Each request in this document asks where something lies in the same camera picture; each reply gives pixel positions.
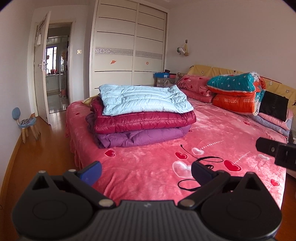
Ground light blue down jacket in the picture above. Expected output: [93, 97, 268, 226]
[99, 84, 194, 116]

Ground folded pink purple blankets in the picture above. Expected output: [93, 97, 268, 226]
[249, 109, 293, 137]

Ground purple down jacket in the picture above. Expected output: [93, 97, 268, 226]
[85, 113, 191, 149]

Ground pink bed with blanket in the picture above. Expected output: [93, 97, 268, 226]
[66, 100, 287, 205]

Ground black bag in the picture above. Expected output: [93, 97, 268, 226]
[259, 91, 288, 121]

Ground red down jacket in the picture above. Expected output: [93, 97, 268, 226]
[85, 97, 196, 135]

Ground yellow headboard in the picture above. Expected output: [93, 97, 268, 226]
[187, 65, 296, 115]

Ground orange teal folded quilt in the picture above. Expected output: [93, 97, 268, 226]
[207, 71, 266, 116]

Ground small blue chair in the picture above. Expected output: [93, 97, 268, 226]
[11, 107, 41, 144]

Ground pink pillow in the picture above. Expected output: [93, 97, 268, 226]
[177, 74, 215, 103]

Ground blue storage box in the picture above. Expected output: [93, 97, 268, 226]
[153, 70, 177, 87]

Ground white sliding wardrobe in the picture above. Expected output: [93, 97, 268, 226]
[89, 1, 167, 96]

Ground white door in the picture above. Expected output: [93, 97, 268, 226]
[34, 11, 51, 125]

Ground black cord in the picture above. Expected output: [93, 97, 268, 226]
[177, 143, 224, 192]

